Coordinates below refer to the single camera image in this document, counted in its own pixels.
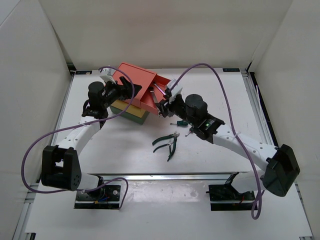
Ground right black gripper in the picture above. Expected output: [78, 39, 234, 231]
[155, 93, 197, 128]

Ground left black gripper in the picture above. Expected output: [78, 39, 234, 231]
[101, 77, 142, 109]

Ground yellow drawer box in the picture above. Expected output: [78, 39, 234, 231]
[110, 100, 149, 121]

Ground red drawer box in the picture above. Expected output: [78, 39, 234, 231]
[111, 62, 173, 117]

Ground large silver ratchet wrench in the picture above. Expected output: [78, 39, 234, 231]
[153, 83, 166, 95]

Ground small silver ratchet wrench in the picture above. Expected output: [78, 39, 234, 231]
[150, 89, 158, 104]

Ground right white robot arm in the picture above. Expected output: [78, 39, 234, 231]
[156, 94, 300, 197]

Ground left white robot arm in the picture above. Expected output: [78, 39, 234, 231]
[41, 76, 142, 200]

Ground green screwdriver orange cap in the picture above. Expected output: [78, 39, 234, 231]
[170, 120, 189, 128]

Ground green drawer box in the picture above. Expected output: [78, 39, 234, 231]
[110, 106, 149, 125]

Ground green stubby screwdriver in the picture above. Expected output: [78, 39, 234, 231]
[185, 127, 194, 137]

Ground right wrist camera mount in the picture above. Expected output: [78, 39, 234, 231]
[165, 78, 183, 102]

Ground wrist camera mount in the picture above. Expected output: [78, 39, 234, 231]
[165, 78, 183, 102]
[98, 66, 117, 85]

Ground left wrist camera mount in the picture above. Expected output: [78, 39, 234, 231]
[98, 66, 117, 85]

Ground green handled pliers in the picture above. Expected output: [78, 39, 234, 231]
[152, 131, 180, 146]

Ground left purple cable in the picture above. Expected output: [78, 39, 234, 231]
[20, 66, 136, 210]

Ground purple cable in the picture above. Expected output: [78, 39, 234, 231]
[161, 62, 263, 221]
[20, 66, 136, 210]

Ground green handled cutters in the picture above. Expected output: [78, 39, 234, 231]
[153, 138, 177, 162]

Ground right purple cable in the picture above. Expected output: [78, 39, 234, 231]
[161, 62, 263, 221]

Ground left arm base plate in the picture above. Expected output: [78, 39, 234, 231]
[73, 180, 122, 210]

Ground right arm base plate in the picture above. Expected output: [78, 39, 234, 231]
[206, 172, 256, 211]

